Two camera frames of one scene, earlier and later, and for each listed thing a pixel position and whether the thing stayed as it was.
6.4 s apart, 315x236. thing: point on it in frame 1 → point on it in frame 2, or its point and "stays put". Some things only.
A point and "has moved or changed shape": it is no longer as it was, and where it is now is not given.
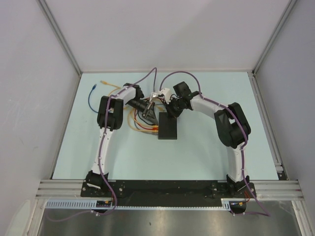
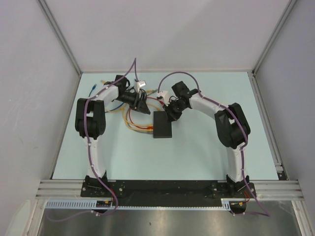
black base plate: (166, 191) stays put
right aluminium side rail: (281, 169) stays put
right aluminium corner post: (290, 5) stays put
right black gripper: (171, 113) stays put
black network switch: (167, 127) has moved or changed shape
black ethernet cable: (145, 123) → (146, 93)
